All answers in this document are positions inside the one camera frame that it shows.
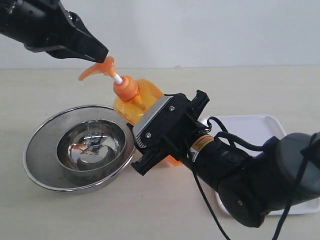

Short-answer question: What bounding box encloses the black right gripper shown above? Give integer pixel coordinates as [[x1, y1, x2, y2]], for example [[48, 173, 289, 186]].
[[126, 90, 210, 176]]

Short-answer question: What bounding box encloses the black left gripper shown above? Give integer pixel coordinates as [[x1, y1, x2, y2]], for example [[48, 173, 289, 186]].
[[22, 0, 109, 63]]

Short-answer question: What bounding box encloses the orange pump soap bottle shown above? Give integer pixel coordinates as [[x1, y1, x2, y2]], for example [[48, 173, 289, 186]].
[[77, 56, 183, 167]]

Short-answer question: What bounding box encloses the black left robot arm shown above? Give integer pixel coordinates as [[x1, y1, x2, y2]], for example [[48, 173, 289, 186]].
[[0, 0, 109, 63]]

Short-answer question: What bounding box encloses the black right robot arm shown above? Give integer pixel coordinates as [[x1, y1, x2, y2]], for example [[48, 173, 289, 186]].
[[130, 90, 320, 228]]

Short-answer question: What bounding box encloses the small shiny steel bowl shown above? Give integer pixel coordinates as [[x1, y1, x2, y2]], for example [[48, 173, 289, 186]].
[[56, 119, 127, 185]]

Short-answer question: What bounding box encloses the large steel mesh bowl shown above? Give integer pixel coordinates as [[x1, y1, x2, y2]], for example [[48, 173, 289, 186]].
[[23, 104, 136, 195]]

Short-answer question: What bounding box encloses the white rectangular plastic tray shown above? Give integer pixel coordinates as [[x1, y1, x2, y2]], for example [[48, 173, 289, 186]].
[[217, 114, 320, 215]]

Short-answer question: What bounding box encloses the silver wrist camera on right gripper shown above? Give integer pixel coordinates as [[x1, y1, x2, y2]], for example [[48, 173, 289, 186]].
[[132, 92, 191, 149]]

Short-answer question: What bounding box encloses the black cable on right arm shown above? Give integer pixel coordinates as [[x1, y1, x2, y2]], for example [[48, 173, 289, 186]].
[[182, 116, 320, 240]]

